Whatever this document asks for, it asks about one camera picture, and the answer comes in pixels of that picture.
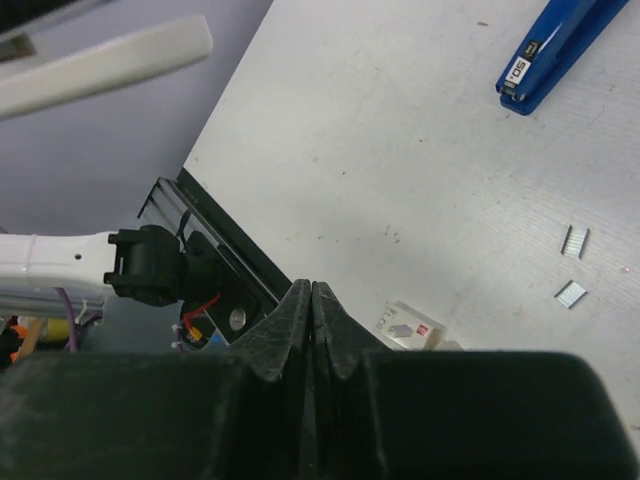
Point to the staple box lid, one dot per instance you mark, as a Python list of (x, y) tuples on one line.
[(405, 328)]

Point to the aluminium frame rail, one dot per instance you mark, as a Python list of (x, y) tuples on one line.
[(166, 207)]

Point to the small staple strip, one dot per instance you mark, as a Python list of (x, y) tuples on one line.
[(570, 294)]

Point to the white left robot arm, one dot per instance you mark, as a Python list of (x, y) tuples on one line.
[(150, 265)]

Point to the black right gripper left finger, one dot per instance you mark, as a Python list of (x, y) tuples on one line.
[(235, 413)]

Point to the staple box tray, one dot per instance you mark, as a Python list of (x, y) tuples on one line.
[(443, 345)]

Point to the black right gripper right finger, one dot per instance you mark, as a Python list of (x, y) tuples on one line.
[(388, 414)]

